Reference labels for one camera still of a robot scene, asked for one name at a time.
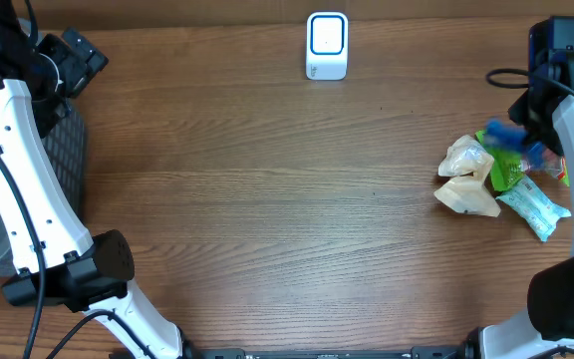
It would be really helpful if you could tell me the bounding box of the brown nut snack bag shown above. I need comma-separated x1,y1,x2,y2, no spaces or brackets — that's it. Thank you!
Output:
433,135,500,217

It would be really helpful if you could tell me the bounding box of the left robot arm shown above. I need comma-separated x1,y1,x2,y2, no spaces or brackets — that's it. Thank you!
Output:
0,1,192,358

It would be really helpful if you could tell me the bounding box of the teal wipes packet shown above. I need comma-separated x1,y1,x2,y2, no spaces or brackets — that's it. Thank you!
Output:
497,176,571,242

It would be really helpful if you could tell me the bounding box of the grey plastic mesh basket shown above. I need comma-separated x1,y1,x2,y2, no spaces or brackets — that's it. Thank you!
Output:
0,17,93,273

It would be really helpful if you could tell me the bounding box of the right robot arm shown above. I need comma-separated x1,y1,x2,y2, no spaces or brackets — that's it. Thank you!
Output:
456,16,574,358

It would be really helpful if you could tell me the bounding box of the white barcode scanner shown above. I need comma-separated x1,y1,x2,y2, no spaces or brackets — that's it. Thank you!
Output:
305,12,349,81

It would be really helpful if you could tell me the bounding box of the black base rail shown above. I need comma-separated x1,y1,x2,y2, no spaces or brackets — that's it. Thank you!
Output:
182,346,464,359

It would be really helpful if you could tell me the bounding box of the green Haribo candy bag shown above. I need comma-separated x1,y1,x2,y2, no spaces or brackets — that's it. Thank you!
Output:
475,130,570,191

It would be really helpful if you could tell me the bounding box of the blue snack packet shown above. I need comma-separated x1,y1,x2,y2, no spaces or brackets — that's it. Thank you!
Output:
483,120,545,167

